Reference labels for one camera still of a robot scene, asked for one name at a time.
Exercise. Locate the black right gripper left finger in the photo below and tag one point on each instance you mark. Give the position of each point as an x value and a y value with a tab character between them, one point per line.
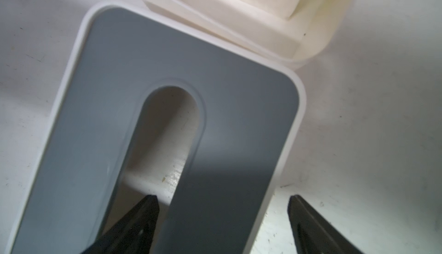
133	233

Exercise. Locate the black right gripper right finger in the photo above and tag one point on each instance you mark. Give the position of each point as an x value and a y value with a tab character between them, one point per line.
312	233

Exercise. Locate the white tissue box base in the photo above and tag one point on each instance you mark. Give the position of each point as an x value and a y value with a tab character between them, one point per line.
290	41

